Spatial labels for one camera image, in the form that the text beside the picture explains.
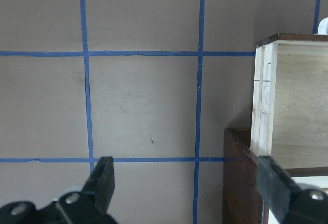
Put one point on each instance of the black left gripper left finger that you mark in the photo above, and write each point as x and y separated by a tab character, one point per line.
89	205

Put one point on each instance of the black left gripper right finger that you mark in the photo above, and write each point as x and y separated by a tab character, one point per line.
267	171

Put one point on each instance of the light wooden drawer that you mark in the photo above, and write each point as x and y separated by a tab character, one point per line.
289	116

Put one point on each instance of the dark brown wooden cabinet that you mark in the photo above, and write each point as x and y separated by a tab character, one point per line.
242	202

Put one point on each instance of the white drawer handle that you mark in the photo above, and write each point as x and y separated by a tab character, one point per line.
323	27

